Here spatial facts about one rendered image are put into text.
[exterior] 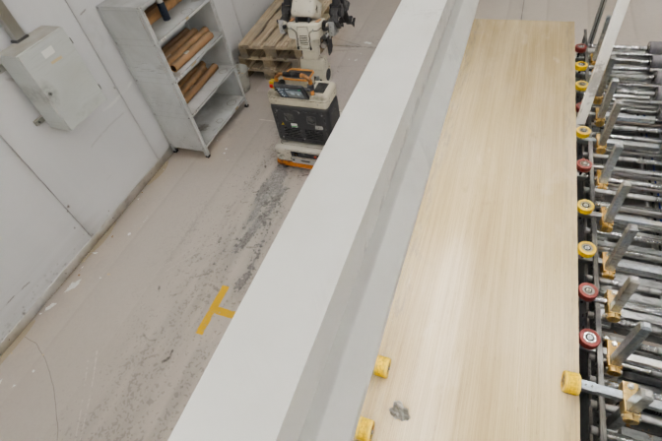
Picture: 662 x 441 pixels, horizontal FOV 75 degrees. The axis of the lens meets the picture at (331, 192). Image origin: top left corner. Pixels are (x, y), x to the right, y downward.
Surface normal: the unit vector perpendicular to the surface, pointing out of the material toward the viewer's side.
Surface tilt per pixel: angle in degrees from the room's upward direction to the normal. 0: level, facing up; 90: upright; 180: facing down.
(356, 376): 61
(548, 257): 0
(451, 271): 0
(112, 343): 0
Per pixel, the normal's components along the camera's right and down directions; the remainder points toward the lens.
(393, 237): 0.75, -0.19
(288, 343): -0.14, -0.68
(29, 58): 0.93, 0.16
